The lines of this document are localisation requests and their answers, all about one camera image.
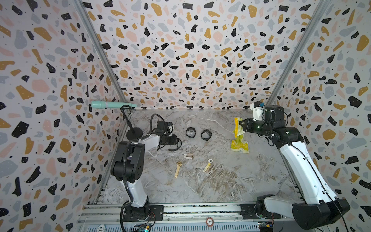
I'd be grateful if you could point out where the yellow green white cloth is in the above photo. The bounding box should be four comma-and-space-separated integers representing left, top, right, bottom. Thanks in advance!
231, 117, 249, 153

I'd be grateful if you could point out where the black digital watch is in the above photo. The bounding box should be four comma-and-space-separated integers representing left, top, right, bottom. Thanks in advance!
201, 129, 212, 141

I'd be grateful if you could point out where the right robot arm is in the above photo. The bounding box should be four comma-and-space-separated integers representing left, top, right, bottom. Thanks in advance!
238, 101, 350, 231

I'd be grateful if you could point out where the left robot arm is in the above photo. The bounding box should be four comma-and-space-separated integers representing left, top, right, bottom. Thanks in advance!
110, 114, 182, 222

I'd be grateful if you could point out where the black microphone stand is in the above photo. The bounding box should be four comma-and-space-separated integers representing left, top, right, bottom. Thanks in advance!
120, 104, 143, 140

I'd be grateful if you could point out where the red white round sticker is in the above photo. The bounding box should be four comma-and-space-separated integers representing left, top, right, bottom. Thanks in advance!
206, 217, 214, 227

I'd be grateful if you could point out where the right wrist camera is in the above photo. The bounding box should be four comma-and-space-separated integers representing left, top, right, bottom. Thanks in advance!
250, 101, 264, 121

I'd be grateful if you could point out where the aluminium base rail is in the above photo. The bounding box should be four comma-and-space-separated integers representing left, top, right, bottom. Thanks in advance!
77, 202, 302, 232

